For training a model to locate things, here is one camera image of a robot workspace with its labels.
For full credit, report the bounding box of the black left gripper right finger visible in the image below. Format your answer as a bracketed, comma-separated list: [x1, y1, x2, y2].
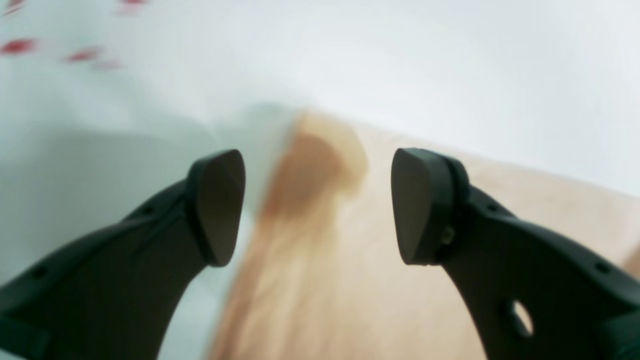
[391, 148, 640, 360]

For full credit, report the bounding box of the peach T-shirt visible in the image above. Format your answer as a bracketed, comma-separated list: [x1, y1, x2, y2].
[205, 112, 639, 360]

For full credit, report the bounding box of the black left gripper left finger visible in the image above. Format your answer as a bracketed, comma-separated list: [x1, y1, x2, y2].
[0, 149, 246, 360]

